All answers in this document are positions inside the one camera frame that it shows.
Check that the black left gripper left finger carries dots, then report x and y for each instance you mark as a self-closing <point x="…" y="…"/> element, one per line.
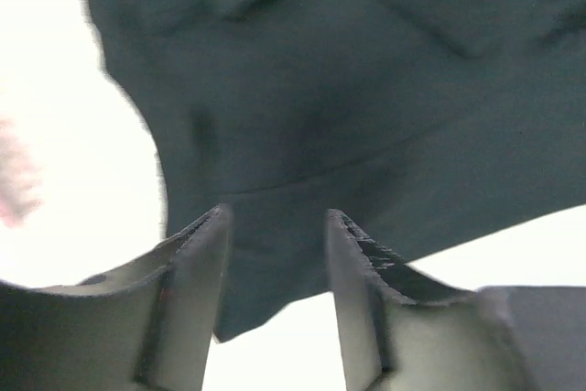
<point x="145" y="325"/>

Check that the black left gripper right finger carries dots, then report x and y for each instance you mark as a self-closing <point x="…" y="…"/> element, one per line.
<point x="402" y="330"/>

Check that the black t shirt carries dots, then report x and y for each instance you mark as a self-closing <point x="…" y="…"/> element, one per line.
<point x="429" y="122"/>

